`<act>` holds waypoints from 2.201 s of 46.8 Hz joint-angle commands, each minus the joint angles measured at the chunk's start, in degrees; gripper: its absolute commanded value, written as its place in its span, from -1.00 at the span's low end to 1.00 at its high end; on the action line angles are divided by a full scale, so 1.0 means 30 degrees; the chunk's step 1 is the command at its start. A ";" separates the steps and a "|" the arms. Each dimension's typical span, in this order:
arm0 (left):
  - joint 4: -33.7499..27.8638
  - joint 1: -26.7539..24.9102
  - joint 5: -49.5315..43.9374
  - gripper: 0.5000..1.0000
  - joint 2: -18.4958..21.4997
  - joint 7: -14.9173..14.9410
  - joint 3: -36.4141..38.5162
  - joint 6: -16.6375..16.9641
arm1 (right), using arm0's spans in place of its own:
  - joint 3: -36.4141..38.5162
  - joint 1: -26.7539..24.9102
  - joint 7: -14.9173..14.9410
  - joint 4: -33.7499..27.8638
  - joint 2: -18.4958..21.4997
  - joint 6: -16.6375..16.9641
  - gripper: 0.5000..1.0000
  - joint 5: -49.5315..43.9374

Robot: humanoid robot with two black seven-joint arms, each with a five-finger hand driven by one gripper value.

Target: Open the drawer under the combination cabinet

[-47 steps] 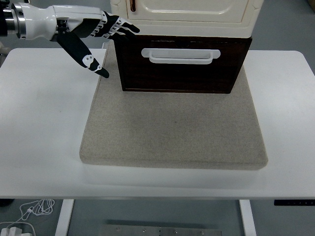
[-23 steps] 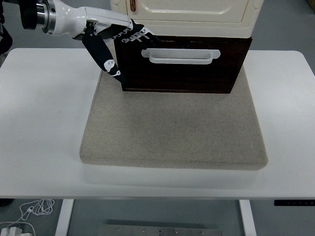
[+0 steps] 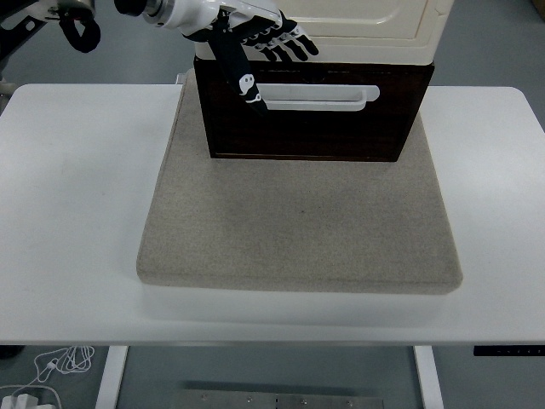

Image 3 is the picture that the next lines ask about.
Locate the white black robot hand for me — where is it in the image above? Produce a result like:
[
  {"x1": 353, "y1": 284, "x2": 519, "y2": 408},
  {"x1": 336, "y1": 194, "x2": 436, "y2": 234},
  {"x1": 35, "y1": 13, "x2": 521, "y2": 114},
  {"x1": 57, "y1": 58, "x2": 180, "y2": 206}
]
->
[{"x1": 168, "y1": 0, "x2": 319, "y2": 117}]

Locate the white drawer handle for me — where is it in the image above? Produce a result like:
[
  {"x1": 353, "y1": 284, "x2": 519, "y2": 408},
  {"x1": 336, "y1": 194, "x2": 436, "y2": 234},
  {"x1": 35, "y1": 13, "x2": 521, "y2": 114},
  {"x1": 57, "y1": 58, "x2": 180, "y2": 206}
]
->
[{"x1": 250, "y1": 84, "x2": 381, "y2": 112}]

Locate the dark wooden drawer housing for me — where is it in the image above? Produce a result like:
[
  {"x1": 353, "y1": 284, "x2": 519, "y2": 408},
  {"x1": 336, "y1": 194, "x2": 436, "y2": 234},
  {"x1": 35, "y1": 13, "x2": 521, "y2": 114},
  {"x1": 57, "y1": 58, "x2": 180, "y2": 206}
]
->
[{"x1": 193, "y1": 55, "x2": 436, "y2": 163}]

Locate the white cable on floor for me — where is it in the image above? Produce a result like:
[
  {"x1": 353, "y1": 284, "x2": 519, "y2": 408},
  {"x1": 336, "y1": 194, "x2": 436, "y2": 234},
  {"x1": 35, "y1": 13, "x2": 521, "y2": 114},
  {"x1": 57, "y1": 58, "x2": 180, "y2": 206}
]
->
[{"x1": 0, "y1": 344, "x2": 95, "y2": 395}]

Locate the black table control panel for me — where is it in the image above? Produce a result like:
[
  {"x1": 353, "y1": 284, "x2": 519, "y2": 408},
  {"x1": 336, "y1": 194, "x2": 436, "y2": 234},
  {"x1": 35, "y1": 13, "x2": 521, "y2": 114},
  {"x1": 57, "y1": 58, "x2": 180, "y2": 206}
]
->
[{"x1": 473, "y1": 345, "x2": 545, "y2": 358}]

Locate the white power adapter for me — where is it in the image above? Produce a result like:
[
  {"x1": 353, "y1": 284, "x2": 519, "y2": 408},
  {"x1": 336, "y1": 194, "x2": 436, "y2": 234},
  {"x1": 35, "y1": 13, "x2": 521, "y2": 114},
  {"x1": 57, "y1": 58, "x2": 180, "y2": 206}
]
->
[{"x1": 0, "y1": 385, "x2": 60, "y2": 409}]

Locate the dark wooden drawer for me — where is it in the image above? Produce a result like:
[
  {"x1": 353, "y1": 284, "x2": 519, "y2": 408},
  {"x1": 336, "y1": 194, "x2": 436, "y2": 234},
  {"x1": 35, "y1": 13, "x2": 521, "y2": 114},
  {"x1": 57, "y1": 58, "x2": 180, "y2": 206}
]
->
[{"x1": 203, "y1": 69, "x2": 428, "y2": 117}]

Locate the beige grey table mat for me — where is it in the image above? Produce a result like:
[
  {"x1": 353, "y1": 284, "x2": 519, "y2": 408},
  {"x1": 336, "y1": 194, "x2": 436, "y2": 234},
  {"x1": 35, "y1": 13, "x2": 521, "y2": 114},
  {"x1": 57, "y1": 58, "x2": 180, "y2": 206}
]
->
[{"x1": 135, "y1": 74, "x2": 465, "y2": 296}]

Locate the white table leg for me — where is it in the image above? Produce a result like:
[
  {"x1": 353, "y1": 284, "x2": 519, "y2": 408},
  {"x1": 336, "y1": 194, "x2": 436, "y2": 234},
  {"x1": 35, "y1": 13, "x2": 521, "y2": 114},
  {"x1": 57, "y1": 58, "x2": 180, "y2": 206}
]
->
[
  {"x1": 412, "y1": 345, "x2": 445, "y2": 409},
  {"x1": 94, "y1": 344, "x2": 129, "y2": 409}
]

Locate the grey metal plate with screws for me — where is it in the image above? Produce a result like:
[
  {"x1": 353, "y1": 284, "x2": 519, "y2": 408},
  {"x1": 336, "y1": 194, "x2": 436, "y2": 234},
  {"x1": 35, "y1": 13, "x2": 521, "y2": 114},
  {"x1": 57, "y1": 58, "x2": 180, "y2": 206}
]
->
[{"x1": 169, "y1": 388, "x2": 387, "y2": 409}]

